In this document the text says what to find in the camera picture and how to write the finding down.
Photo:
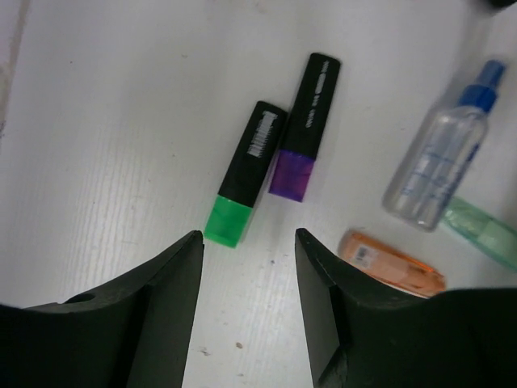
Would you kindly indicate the purple cap black highlighter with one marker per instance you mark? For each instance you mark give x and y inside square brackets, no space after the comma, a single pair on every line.
[305,128]

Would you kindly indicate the green cap black highlighter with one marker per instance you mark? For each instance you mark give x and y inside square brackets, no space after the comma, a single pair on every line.
[245,175]

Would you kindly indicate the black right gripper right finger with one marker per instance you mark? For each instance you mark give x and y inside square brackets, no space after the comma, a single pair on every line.
[362,333]

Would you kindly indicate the clear staples box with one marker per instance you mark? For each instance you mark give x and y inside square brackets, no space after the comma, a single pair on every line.
[436,162]

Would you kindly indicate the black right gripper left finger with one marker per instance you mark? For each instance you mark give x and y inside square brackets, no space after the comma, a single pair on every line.
[133,331]

